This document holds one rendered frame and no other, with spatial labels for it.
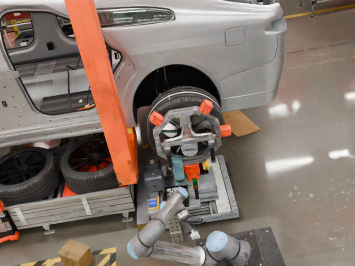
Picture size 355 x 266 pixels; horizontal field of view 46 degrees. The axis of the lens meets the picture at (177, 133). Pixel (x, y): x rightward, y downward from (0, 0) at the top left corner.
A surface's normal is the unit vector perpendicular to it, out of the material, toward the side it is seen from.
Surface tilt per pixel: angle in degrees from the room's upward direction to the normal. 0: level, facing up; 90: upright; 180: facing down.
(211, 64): 90
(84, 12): 90
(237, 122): 2
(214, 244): 38
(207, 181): 0
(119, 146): 90
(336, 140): 0
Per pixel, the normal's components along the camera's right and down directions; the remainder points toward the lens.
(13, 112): 0.09, 0.59
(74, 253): -0.14, -0.80
